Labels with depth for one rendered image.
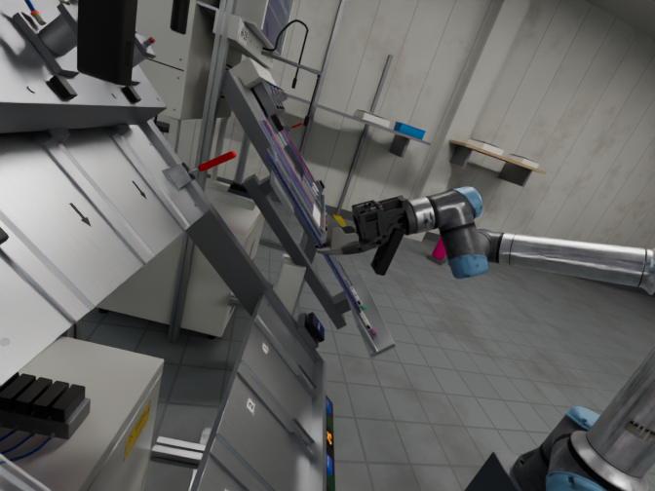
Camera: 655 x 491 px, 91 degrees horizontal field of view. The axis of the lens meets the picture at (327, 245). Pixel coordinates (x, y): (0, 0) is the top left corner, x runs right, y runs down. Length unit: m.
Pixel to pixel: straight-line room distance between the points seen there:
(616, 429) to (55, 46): 0.91
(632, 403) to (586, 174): 5.44
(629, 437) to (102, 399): 0.89
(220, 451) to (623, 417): 0.64
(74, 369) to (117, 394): 0.10
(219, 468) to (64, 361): 0.49
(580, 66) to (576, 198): 1.81
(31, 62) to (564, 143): 5.58
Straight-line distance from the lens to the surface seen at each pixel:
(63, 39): 0.41
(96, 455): 0.69
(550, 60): 5.29
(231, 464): 0.43
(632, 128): 6.39
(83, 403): 0.70
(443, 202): 0.73
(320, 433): 0.60
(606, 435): 0.80
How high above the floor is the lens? 1.19
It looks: 21 degrees down
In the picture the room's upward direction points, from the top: 19 degrees clockwise
